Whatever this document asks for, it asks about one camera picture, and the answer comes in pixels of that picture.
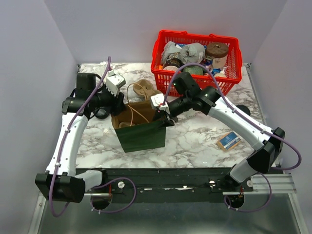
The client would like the black plastic cup lid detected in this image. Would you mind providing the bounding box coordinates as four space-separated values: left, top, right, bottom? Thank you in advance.
237 105 251 116

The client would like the green netted melon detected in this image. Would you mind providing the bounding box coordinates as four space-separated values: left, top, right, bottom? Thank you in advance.
183 66 203 76

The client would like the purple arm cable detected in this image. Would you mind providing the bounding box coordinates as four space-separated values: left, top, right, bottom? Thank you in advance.
48 56 137 217
160 62 302 213

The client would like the blue orange card box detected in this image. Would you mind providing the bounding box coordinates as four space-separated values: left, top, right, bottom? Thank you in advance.
216 131 241 152

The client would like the brown green paper bag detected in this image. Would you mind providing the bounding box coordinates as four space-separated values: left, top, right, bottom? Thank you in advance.
111 99 166 153

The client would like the black labelled tub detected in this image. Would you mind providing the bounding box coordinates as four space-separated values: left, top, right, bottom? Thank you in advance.
163 53 183 72

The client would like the single brown cup carrier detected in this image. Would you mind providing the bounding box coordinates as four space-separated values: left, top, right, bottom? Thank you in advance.
118 121 133 129

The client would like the red blue drink can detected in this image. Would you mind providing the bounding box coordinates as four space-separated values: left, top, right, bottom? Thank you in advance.
204 64 214 75

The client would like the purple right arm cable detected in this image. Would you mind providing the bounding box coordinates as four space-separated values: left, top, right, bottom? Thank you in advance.
160 62 302 213

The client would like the grey plastic mailer bag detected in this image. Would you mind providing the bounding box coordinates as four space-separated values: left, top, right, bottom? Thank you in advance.
160 41 205 65

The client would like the cream pump lotion bottle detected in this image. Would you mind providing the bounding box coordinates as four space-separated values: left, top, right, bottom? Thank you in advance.
213 67 227 78

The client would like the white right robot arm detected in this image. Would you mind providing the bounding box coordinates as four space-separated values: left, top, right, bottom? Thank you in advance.
151 72 285 191

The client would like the black lid on table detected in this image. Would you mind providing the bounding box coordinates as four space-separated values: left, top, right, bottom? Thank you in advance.
94 108 110 119

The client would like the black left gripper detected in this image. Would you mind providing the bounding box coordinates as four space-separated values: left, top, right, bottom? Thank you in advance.
91 82 127 116

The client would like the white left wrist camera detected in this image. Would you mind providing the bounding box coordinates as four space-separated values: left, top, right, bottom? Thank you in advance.
105 74 126 96

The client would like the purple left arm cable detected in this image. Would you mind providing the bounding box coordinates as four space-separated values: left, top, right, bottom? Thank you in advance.
48 56 137 217

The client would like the brown lidded round box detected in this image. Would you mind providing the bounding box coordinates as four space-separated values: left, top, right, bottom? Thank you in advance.
206 42 229 69

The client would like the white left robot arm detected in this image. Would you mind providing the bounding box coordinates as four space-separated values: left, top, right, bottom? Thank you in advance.
35 73 126 203

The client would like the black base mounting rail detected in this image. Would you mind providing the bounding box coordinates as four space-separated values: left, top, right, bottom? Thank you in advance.
87 168 253 204

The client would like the brown cardboard cup carrier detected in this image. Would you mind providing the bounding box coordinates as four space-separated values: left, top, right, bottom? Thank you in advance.
133 79 161 100

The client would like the red plastic shopping basket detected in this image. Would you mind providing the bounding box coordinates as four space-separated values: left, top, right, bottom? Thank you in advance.
151 30 243 98

